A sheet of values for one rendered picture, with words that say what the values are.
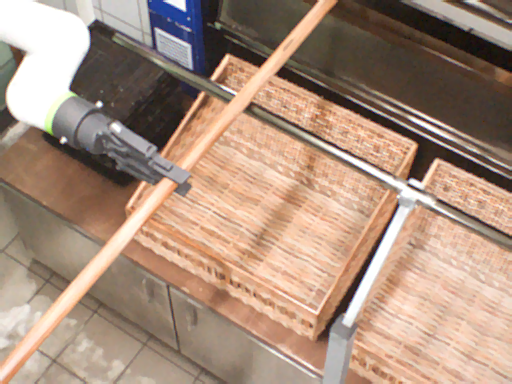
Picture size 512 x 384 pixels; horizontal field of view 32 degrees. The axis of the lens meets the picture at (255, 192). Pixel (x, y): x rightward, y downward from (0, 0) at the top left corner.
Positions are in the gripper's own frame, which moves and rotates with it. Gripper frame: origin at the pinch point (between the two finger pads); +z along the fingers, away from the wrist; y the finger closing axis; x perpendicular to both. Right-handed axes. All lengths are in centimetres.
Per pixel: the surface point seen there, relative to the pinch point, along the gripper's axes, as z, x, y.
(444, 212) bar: 46, -23, 2
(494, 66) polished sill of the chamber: 38, -60, 1
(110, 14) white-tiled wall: -72, -60, 48
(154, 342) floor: -24, -7, 119
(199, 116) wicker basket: -27, -41, 43
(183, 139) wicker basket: -26, -33, 45
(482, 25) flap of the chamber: 37, -46, -22
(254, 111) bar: 3.0, -23.0, 2.0
